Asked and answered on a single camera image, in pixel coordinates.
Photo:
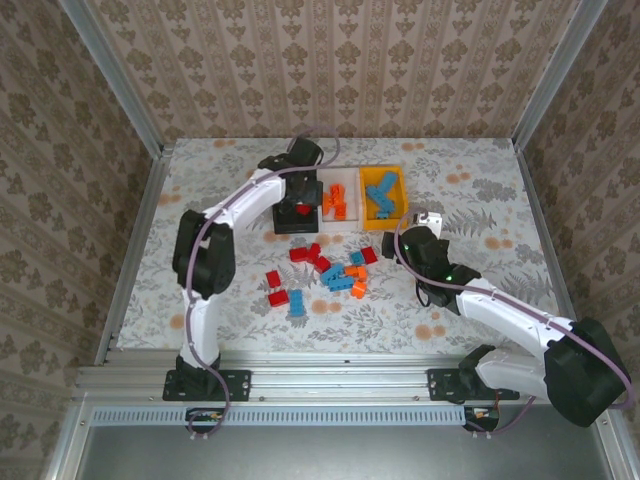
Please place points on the orange lego brick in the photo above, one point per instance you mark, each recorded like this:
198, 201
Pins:
359, 288
334, 191
341, 209
350, 270
328, 204
361, 273

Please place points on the red lego brick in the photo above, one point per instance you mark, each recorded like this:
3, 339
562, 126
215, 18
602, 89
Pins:
369, 255
303, 209
314, 250
278, 298
273, 278
298, 254
322, 263

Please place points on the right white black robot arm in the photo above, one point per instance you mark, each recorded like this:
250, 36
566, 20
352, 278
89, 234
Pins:
510, 312

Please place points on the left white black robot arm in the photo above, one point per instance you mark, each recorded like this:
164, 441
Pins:
200, 320

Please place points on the black plastic container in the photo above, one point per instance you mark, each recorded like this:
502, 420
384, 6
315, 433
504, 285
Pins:
297, 226

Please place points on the small blue lego brick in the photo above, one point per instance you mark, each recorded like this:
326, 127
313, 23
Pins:
356, 257

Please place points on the white plastic container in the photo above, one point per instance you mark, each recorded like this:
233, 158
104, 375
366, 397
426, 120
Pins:
350, 222

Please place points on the orange plastic container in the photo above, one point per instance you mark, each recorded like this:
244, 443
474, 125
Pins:
401, 192

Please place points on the floral table cover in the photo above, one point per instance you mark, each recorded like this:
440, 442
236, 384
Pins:
375, 325

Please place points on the grey metal panel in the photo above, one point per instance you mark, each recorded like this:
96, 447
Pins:
350, 455

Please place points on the right aluminium table side rail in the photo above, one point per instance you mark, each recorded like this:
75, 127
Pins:
550, 250

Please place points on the aluminium table side rail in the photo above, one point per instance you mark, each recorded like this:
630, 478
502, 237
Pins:
550, 250
136, 250

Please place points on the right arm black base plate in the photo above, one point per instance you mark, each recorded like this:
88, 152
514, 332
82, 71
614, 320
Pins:
440, 385

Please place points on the wide aluminium base rail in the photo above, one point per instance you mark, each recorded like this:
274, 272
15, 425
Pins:
340, 377

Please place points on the left aluminium table side rail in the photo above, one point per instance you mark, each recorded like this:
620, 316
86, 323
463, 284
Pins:
136, 250

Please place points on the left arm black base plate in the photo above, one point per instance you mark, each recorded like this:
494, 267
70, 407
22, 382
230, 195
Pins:
237, 385

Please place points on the left aluminium frame post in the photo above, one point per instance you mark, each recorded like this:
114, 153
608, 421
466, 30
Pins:
115, 80

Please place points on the aluminium frame post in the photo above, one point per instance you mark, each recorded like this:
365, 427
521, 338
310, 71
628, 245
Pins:
555, 75
115, 80

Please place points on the right aluminium frame post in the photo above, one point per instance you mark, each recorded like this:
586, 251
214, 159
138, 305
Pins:
555, 75

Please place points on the right lower aluminium frame rail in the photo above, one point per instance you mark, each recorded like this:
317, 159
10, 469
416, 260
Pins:
615, 450

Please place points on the aluminium frame rail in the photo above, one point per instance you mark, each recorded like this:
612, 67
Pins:
65, 450
615, 450

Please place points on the left lower aluminium frame rail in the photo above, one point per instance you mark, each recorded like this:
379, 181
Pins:
65, 450

